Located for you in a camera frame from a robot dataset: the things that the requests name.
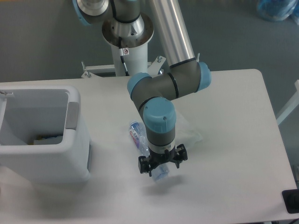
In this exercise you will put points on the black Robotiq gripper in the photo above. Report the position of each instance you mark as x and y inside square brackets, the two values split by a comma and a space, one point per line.
[176, 156]

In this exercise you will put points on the clear crushed plastic bottle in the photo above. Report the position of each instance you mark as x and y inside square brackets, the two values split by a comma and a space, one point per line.
[137, 132]

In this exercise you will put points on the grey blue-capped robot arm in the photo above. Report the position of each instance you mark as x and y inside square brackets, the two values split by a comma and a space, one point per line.
[153, 95]

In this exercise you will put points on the white trash can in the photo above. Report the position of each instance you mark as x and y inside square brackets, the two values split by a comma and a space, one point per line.
[26, 110]

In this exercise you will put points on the white plastic medical packaging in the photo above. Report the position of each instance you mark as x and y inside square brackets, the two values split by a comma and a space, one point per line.
[185, 132]

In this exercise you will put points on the black device at table edge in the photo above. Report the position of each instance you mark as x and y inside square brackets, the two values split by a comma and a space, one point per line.
[291, 200]

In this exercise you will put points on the blue plastic bag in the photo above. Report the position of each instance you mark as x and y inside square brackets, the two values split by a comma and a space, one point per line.
[275, 10]

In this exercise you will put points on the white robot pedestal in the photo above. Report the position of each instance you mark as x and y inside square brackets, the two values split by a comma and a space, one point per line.
[129, 44]

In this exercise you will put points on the white metal base frame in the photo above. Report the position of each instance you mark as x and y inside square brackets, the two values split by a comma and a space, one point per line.
[154, 68]

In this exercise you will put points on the white frame leg right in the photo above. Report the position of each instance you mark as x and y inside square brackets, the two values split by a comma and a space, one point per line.
[290, 105]

